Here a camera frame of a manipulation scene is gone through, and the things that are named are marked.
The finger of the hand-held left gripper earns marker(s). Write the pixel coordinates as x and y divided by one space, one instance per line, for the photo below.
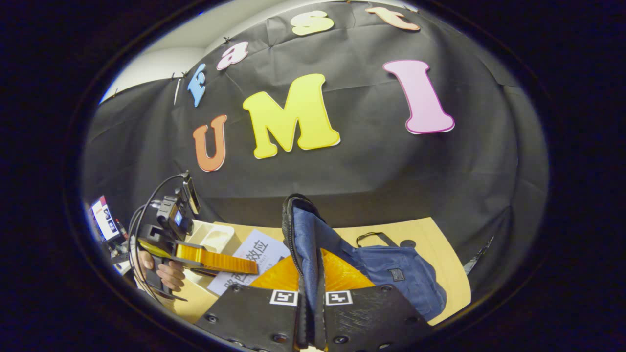
215 259

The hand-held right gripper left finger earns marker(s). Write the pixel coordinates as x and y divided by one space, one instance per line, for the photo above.
244 313

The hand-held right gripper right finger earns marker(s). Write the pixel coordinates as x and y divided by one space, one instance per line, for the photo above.
376 318

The white plastic bookshelf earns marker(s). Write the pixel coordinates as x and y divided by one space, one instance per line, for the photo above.
215 237

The grey-blue book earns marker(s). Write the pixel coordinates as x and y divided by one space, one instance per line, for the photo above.
259 254

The blue schoolbag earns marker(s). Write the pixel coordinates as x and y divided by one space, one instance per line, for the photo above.
391 274

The computer monitor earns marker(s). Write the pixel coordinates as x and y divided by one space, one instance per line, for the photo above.
105 220

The black backdrop cloth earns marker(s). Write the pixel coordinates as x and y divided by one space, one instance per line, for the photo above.
367 161

